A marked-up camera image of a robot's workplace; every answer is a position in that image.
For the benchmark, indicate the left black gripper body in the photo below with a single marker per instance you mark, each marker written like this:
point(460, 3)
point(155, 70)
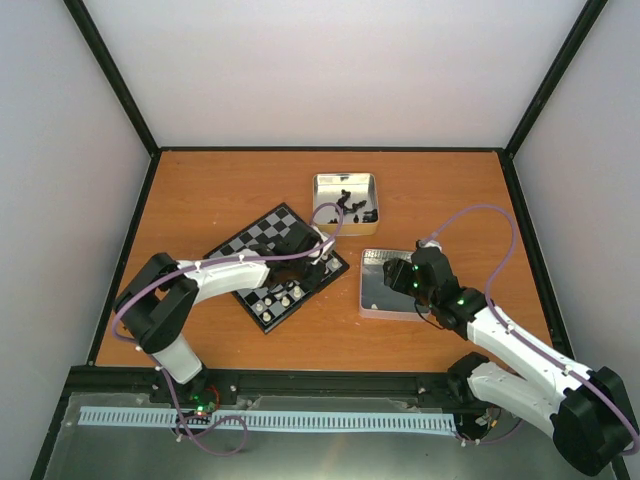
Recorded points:
point(309, 282)

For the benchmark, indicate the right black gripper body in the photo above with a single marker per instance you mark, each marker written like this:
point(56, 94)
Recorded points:
point(400, 283)

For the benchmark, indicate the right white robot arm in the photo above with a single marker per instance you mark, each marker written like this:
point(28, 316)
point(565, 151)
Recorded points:
point(585, 412)

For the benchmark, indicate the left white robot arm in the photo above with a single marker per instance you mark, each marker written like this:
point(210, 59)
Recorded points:
point(152, 311)

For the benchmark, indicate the black chess pieces pile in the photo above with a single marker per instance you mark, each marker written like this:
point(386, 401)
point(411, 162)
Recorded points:
point(362, 210)

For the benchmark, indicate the green lit circuit board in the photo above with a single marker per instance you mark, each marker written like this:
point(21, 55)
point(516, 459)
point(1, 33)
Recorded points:
point(207, 401)

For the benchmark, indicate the pink square tin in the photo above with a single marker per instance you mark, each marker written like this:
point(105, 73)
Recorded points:
point(391, 305)

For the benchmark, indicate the black and silver chessboard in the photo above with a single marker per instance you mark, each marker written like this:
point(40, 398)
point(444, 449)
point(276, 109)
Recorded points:
point(269, 230)

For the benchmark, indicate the gold square tin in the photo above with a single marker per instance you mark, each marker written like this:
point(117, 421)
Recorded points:
point(326, 190)

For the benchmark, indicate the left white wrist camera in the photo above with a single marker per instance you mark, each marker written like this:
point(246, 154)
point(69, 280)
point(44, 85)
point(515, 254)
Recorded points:
point(324, 245)

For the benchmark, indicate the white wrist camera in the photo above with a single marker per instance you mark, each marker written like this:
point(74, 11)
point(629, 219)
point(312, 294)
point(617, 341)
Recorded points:
point(428, 243)
point(324, 245)

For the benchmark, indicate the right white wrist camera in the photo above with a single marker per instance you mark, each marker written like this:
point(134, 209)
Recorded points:
point(428, 243)

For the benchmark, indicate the light blue cable duct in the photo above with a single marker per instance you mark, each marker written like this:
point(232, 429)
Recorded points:
point(273, 421)

